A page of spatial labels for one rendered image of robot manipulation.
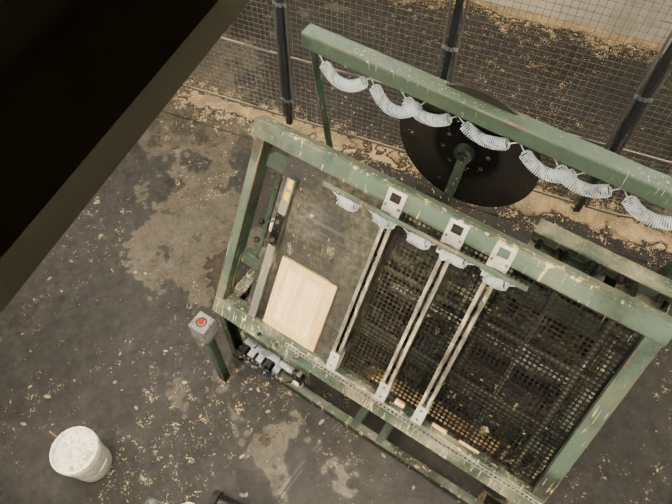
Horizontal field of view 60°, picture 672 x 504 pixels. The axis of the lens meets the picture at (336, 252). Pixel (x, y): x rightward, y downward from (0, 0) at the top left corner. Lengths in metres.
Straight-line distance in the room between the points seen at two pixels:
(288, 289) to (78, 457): 1.73
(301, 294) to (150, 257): 2.02
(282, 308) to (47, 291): 2.34
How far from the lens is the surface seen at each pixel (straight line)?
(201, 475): 4.30
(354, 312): 3.18
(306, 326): 3.45
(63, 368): 4.85
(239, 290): 3.85
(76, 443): 4.22
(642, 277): 3.05
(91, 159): 0.19
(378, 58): 3.07
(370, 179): 2.86
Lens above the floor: 4.13
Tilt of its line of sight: 57 degrees down
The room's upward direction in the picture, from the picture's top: 1 degrees clockwise
